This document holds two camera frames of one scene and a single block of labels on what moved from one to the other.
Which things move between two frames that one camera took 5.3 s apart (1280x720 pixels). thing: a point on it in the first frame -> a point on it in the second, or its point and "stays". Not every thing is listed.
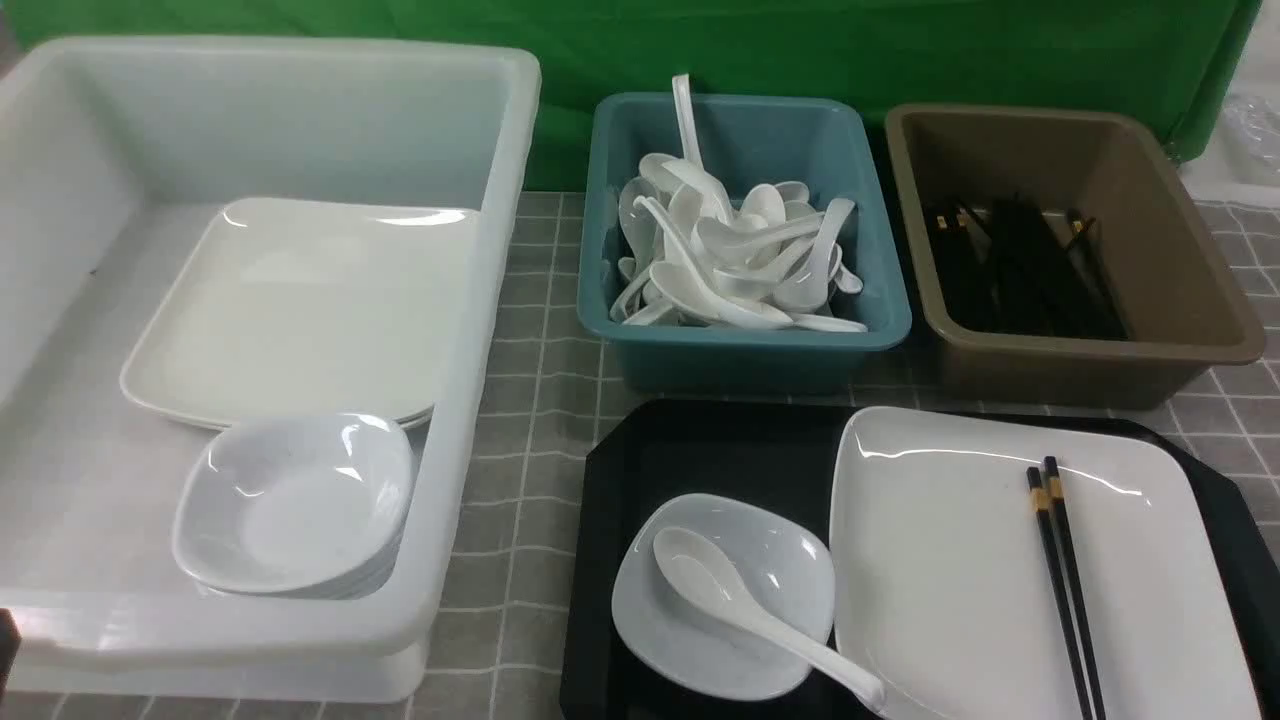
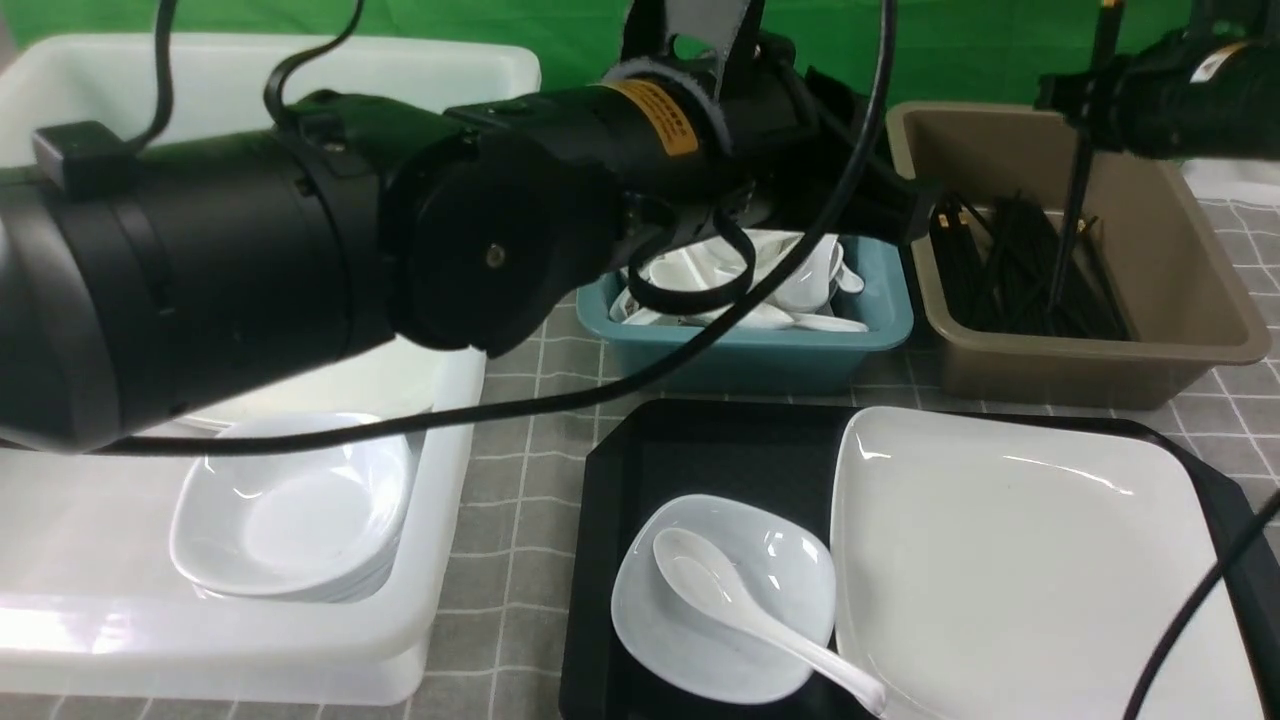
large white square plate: [942, 584] stays
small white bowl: [784, 567] stays
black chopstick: [1060, 593] -> [1108, 31]
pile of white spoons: [770, 259] stays
